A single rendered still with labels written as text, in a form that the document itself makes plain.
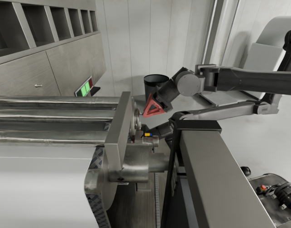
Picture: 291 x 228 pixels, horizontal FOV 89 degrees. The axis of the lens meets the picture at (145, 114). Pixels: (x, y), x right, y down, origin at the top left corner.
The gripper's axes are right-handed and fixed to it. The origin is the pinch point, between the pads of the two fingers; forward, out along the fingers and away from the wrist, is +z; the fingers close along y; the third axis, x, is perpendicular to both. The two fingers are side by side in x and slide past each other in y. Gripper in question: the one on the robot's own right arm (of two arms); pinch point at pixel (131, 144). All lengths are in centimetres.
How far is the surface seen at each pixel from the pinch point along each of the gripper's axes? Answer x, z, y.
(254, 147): -171, -84, 104
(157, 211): -20.2, -1.5, -19.8
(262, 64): -148, -190, 264
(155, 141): 5.9, -14.5, -11.0
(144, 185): -14.8, 1.4, -11.3
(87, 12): 59, 3, 64
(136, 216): -16.2, 5.5, -21.8
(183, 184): 22, -26, -38
